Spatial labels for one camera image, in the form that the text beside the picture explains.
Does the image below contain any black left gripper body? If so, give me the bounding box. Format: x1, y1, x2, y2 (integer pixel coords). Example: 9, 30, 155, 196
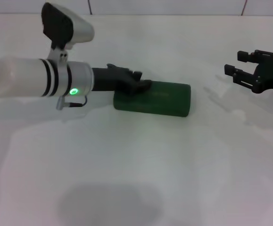
91, 63, 134, 92

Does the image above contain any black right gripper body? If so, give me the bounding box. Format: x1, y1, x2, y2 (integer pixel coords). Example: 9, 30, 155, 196
251, 49, 273, 95

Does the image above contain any green glasses case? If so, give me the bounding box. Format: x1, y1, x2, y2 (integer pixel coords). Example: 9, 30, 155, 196
113, 80, 191, 118

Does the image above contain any silver cable connector plug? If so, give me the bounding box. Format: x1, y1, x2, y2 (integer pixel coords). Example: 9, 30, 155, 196
56, 95, 88, 111

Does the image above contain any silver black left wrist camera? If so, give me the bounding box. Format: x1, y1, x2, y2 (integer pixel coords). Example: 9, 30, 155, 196
41, 2, 95, 65

